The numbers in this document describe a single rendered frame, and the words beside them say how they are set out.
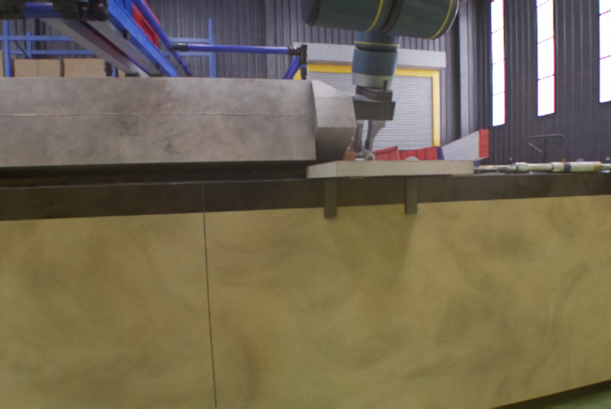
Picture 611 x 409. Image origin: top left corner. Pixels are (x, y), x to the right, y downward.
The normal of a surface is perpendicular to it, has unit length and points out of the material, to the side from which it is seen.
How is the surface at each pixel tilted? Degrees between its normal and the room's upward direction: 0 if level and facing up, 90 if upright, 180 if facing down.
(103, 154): 80
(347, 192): 90
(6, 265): 90
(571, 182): 90
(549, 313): 90
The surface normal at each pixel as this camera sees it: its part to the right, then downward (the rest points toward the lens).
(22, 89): 0.18, -0.10
